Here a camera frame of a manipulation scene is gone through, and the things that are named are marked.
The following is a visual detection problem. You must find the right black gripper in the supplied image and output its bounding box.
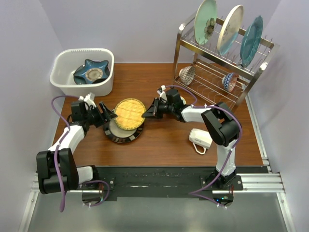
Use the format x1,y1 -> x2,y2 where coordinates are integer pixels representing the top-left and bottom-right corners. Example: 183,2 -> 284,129
142,97 -> 174,119

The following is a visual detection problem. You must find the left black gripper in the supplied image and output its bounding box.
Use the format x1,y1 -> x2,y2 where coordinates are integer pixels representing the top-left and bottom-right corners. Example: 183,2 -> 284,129
84,101 -> 117,128

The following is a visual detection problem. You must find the black patterned rim plate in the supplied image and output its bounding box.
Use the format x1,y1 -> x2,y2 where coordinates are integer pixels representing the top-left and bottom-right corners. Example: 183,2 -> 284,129
103,119 -> 144,144

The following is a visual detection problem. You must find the woven straw round mat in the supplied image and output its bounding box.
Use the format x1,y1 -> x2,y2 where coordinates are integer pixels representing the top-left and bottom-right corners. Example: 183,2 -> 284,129
114,98 -> 146,131

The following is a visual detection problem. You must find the dark blue trivet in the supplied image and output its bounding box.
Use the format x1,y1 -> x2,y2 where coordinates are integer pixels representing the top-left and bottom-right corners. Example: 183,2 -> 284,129
73,59 -> 110,85

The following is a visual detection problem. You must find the white ceramic mug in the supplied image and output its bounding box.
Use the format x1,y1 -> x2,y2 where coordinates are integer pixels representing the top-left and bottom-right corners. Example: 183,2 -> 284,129
189,129 -> 213,155

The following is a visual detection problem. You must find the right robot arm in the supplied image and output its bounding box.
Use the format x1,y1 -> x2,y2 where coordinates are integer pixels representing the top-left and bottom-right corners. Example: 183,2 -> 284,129
142,89 -> 242,195

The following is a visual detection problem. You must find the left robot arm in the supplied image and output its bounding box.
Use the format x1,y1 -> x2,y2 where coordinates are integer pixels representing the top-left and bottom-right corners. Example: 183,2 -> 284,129
36,101 -> 117,194

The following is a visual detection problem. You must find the white plastic bin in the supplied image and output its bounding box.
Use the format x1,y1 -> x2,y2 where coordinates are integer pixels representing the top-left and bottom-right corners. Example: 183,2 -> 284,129
50,48 -> 114,96

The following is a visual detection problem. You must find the yellow teal patterned bowl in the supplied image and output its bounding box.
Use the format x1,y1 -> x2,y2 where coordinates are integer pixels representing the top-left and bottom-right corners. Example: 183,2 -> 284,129
181,97 -> 186,105

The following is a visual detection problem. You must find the brown patterned bowl in rack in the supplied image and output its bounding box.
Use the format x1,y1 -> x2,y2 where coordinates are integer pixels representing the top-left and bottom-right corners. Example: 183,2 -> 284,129
179,66 -> 196,86

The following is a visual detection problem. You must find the steel dish rack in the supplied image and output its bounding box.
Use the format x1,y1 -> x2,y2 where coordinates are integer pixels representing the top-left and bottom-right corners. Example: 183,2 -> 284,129
170,16 -> 281,124

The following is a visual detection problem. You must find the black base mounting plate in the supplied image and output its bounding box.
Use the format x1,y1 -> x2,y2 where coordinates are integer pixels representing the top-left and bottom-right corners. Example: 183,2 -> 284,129
72,165 -> 244,203

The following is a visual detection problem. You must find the blue red bowl in rack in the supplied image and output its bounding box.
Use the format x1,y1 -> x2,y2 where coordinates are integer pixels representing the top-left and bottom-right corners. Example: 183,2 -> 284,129
222,72 -> 239,93

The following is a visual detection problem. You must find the mint flower plate in rack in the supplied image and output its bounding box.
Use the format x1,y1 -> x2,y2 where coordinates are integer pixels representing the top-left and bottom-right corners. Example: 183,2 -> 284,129
194,0 -> 217,45

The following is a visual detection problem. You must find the beige blue plate in rack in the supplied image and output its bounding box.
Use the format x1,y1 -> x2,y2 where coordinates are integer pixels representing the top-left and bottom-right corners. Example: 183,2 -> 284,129
217,5 -> 244,56

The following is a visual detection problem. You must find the teal scalloped plate in rack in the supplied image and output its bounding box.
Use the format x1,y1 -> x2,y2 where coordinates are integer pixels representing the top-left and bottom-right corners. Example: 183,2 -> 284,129
240,15 -> 264,68

